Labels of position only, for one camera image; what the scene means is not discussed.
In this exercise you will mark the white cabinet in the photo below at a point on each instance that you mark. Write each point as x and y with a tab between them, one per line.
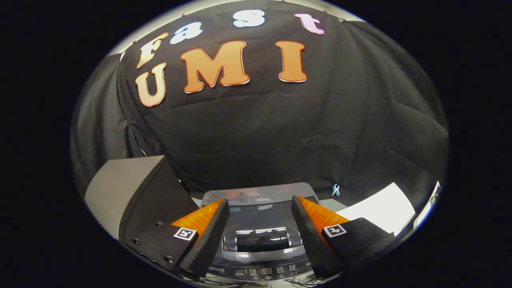
384	208

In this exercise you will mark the grey cabinet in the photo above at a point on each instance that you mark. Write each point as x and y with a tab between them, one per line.
116	188

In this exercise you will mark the light blue clip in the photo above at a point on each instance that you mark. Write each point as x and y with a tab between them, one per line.
335	190

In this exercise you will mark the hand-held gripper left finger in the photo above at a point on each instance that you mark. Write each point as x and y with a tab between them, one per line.
210	236

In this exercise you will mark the dark washing machine lid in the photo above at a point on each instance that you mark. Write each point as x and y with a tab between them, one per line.
260	216

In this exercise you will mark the grey washing machine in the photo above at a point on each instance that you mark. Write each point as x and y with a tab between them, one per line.
260	271

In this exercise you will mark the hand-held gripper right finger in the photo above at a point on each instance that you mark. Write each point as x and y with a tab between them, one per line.
308	240

